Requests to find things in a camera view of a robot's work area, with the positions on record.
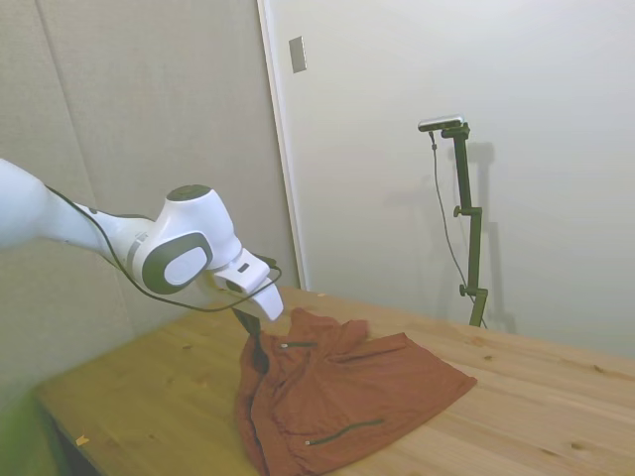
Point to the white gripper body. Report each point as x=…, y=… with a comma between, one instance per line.
x=270, y=305

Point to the silver bar camera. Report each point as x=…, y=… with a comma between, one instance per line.
x=441, y=122

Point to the dark articulated camera stand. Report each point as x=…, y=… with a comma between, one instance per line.
x=474, y=238

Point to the grey wall plate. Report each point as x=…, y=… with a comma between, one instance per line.
x=297, y=54

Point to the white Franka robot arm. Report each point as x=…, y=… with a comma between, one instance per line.
x=183, y=233

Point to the white vertical door frame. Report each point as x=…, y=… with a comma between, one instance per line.
x=284, y=149

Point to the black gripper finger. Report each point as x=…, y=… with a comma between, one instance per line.
x=255, y=329
x=248, y=327

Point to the rust red shirt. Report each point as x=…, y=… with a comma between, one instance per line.
x=347, y=387

